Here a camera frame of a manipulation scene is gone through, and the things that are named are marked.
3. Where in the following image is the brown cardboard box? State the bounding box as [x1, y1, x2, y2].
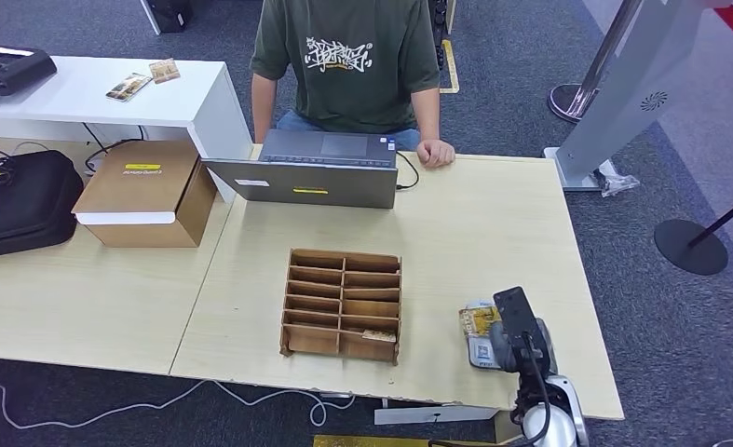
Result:
[71, 140, 219, 250]

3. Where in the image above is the black stanchion post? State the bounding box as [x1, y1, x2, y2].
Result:
[654, 186, 733, 277]

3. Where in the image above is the black controller device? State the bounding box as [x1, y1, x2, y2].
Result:
[0, 43, 59, 97]

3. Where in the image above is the silver kiosk stand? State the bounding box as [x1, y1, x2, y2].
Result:
[543, 0, 713, 193]

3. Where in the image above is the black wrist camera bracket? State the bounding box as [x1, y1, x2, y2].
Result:
[492, 286, 543, 372]

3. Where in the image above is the grey open laptop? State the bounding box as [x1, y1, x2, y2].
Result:
[202, 129, 400, 210]

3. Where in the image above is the person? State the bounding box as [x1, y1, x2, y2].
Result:
[250, 0, 456, 169]

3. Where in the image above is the yellow floor tape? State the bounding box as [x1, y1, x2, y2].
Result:
[438, 39, 460, 95]

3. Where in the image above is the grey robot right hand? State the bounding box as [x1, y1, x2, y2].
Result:
[488, 318, 559, 375]

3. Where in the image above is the chrome stanchion post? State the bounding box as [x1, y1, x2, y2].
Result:
[548, 0, 644, 125]

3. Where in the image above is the white side table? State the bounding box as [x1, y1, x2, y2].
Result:
[0, 55, 255, 204]

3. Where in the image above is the black carrying case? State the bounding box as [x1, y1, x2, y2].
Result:
[0, 149, 86, 261]

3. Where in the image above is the long printed card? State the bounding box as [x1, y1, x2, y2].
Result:
[105, 72, 155, 103]

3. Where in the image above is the white floor cable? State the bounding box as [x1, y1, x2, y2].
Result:
[0, 379, 357, 430]

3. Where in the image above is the clear plastic bag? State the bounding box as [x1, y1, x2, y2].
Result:
[597, 172, 642, 198]

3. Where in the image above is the black laptop power cable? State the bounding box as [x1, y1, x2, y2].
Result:
[396, 151, 421, 192]

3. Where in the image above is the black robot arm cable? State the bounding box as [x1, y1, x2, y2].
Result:
[428, 335, 553, 447]

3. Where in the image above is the yellow printed ID card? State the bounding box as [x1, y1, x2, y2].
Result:
[458, 305, 502, 339]

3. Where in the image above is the white desk foot bar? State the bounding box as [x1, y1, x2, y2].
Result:
[373, 405, 500, 427]

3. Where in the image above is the black cable under table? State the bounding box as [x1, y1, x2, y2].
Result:
[82, 122, 149, 175]

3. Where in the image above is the grey card reader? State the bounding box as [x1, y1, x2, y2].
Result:
[464, 299, 504, 372]

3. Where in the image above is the brown slotted card organizer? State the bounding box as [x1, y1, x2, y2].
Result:
[279, 248, 403, 365]

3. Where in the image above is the black cabinet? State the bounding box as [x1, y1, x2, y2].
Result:
[141, 0, 195, 35]

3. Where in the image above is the small printed card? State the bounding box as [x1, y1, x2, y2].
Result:
[148, 58, 183, 85]

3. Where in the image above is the person's left hand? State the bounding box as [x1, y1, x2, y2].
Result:
[416, 138, 456, 169]

